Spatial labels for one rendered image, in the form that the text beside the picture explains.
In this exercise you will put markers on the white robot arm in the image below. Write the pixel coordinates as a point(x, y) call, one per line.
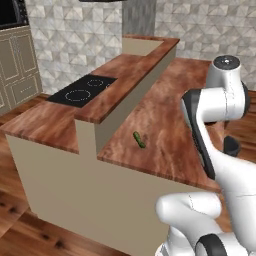
point(213, 106)

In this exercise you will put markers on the green pickle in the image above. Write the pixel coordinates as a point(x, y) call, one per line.
point(139, 139)

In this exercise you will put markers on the black hob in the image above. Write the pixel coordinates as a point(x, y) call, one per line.
point(82, 90)

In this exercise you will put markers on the beige kitchen island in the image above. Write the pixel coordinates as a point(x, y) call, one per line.
point(100, 186)

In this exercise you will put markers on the beige cupboard run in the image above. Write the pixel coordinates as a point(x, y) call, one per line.
point(16, 66)

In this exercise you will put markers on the dark extractor hood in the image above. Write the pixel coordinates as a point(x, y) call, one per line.
point(101, 0)

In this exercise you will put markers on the black wall oven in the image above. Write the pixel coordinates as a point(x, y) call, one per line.
point(11, 11)

